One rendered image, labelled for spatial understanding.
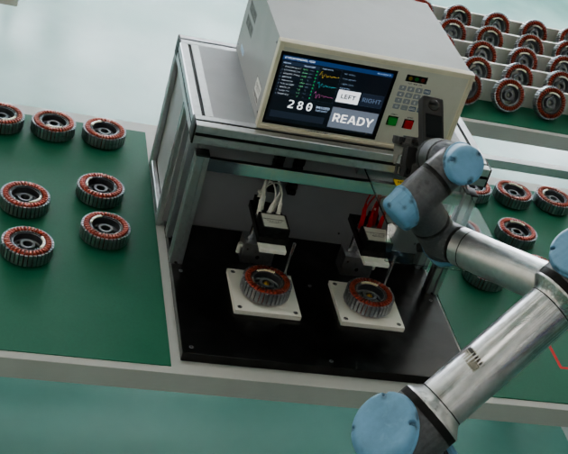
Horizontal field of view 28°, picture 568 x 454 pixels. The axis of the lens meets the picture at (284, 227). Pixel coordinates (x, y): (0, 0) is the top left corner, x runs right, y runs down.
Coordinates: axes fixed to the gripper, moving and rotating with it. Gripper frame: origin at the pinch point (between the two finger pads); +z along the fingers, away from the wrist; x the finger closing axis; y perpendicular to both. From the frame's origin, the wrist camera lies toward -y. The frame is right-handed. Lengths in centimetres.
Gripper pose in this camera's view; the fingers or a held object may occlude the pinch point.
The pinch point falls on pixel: (400, 138)
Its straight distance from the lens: 239.5
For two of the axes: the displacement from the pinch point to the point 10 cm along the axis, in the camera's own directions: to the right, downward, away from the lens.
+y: -1.6, 9.8, 1.1
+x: 9.5, 1.3, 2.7
